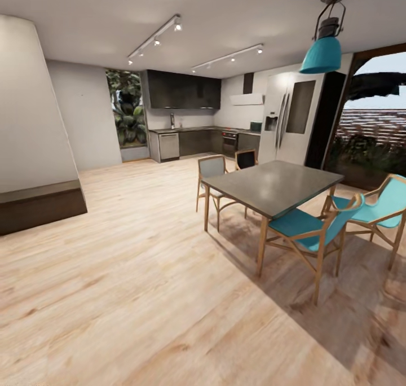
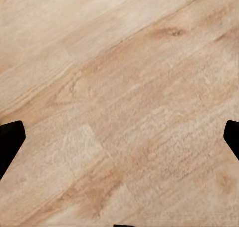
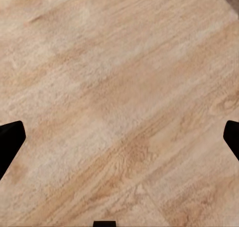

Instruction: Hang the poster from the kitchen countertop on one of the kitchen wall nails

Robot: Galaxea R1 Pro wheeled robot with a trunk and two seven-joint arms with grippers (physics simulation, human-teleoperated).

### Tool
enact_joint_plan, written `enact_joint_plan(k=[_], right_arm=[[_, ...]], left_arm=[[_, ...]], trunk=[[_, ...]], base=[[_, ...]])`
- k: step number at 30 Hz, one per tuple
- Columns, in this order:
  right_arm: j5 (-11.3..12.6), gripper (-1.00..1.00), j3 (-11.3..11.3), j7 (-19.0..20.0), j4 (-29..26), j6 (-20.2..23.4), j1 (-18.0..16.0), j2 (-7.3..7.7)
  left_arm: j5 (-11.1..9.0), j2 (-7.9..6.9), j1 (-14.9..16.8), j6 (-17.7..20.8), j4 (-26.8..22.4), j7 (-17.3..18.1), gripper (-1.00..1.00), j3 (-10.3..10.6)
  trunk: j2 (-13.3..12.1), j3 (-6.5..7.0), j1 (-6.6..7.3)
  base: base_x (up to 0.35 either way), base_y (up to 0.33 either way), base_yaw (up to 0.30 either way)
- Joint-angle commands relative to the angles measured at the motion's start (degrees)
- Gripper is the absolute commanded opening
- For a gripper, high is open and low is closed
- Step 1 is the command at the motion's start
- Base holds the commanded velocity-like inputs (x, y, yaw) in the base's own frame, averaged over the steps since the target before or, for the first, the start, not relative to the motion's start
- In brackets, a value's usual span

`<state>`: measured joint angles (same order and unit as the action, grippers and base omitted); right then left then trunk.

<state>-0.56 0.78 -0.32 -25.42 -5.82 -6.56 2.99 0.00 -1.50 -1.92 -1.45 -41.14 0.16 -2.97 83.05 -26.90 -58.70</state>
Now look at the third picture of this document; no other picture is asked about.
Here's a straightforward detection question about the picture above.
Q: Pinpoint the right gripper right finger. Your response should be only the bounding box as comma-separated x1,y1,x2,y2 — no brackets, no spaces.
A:
223,120,239,161

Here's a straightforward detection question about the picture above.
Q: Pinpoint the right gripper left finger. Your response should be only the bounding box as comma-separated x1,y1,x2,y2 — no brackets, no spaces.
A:
0,120,26,180

